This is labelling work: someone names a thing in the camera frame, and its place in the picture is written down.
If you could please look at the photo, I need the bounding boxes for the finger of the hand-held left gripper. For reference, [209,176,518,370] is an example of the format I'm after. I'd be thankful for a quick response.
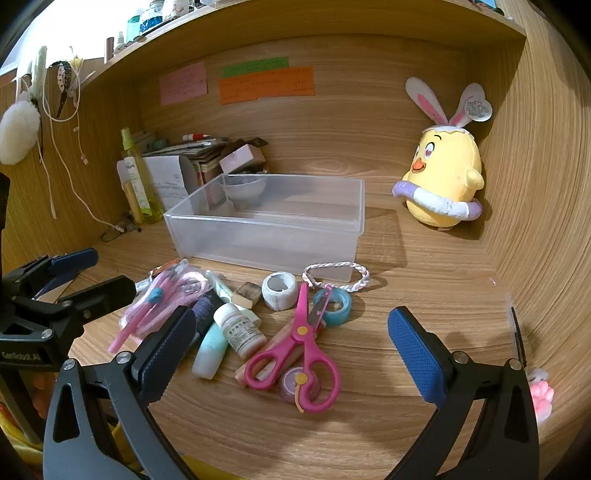
[13,275,137,343]
[13,248,99,297]

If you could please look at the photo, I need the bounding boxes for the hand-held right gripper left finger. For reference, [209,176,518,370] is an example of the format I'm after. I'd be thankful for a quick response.
[42,305,199,480]

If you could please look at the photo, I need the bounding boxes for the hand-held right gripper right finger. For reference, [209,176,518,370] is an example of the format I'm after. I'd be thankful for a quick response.
[387,305,540,480]

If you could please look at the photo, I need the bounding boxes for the mint green tube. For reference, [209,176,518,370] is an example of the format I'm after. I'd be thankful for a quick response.
[192,320,230,380]

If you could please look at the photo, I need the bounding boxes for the blue tape roll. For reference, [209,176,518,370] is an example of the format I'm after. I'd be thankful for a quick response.
[313,287,353,328]

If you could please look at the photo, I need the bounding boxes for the white pink braided rope loop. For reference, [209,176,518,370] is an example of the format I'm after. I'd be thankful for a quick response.
[302,261,371,293]

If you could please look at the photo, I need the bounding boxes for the pink scissors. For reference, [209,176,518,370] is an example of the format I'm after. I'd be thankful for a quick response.
[244,282,341,413]

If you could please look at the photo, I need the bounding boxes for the white bandage roll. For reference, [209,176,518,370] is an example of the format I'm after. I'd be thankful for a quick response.
[262,272,300,311]

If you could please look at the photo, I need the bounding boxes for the clear plastic storage box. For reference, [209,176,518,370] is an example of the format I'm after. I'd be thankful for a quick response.
[164,173,366,283]

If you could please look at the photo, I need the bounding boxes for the pink items in plastic bag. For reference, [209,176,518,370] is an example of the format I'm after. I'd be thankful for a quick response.
[108,265,185,354]

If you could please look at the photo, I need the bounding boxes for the dark purple fabric roll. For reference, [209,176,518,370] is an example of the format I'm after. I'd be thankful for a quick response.
[191,292,225,337]

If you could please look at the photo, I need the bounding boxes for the white pill bottle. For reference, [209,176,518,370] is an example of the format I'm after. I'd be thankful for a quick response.
[213,303,268,358]

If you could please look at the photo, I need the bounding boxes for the small white green tube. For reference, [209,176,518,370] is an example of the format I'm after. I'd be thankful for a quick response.
[208,272,237,305]

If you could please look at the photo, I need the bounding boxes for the yellow cloth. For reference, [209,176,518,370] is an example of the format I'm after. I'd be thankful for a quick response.
[0,401,139,476]

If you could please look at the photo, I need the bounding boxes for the white lotion bottle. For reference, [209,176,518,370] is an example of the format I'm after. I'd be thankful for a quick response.
[116,158,145,225]

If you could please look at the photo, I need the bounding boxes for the brown white eraser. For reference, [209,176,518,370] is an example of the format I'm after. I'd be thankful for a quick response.
[232,281,258,309]

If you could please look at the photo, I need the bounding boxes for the yellow green spray bottle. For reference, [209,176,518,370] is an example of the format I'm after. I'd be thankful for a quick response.
[120,128,154,217]

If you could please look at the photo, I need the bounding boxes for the purple tape roll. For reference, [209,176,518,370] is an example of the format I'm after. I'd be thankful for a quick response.
[278,367,321,406]

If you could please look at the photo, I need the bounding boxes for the pink paw toy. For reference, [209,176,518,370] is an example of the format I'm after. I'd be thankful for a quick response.
[526,368,555,428]

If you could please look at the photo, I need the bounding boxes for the white fluffy pompom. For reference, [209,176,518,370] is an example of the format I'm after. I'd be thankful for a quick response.
[0,102,41,165]

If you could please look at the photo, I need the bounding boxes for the pile of boxes and papers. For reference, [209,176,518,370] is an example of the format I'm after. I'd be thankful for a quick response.
[141,137,269,204]

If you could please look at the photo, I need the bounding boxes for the clear plastic bowl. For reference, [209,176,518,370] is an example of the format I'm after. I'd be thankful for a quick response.
[221,174,269,202]

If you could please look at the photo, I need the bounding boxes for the yellow chick plush toy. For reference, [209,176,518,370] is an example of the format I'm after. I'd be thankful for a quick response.
[392,77,494,232]

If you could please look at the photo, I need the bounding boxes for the polka dot headband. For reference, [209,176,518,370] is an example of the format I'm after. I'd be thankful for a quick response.
[48,60,77,118]

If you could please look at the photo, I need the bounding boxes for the pink small box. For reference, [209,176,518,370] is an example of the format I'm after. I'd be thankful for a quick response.
[219,144,259,174]

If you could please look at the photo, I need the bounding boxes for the pink sticky note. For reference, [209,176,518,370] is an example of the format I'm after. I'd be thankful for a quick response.
[159,61,208,107]

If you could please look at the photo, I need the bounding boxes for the blue glitter jar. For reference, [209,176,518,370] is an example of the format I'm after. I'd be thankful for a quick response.
[140,2,165,34]

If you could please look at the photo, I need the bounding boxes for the orange sticky note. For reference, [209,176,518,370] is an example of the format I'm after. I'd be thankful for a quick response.
[218,66,316,105]

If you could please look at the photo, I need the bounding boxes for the green sticky note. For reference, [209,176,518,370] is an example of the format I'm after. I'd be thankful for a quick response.
[223,56,289,78]

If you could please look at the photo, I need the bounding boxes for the wooden shelf board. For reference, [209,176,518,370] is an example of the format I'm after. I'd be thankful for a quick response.
[78,0,528,93]

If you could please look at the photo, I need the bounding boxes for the black cable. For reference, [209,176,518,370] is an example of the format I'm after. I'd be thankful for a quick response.
[508,305,529,370]

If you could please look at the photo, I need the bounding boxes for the white hanging cable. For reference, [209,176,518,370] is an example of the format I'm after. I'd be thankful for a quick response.
[41,46,134,232]

